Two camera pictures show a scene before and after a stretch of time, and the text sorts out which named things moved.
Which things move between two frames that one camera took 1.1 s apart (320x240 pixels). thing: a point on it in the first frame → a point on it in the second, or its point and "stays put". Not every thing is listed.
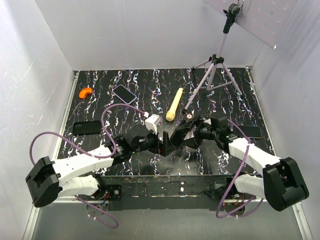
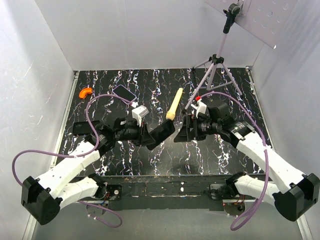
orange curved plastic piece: [84, 91] stays put
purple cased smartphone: [124, 94] stays put
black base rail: [123, 192] stays put
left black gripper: [163, 148] → [138, 140]
